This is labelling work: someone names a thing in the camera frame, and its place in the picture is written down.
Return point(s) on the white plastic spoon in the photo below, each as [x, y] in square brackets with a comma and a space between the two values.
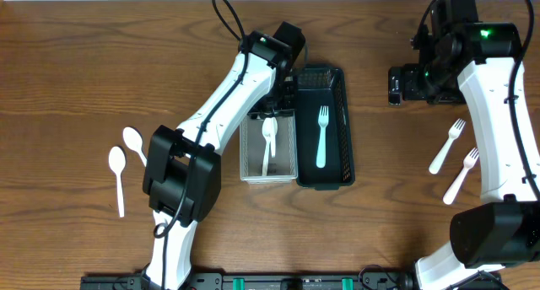
[117, 163]
[273, 135]
[134, 141]
[267, 129]

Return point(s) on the clear perforated plastic basket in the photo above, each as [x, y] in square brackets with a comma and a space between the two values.
[282, 168]

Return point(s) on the mint green plastic fork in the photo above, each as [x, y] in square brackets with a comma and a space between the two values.
[323, 119]

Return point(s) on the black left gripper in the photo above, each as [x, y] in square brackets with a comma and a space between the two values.
[270, 113]

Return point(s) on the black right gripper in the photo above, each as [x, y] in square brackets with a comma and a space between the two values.
[396, 85]

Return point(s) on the dark green perforated basket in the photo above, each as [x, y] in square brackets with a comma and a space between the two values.
[318, 85]

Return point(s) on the cream plastic fork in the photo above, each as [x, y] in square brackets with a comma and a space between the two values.
[454, 133]

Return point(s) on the pink plastic fork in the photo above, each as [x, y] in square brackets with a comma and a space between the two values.
[468, 163]

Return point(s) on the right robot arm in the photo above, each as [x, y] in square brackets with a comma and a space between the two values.
[463, 60]

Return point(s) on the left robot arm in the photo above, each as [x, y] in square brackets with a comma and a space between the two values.
[182, 176]

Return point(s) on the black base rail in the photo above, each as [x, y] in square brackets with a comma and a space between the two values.
[372, 277]

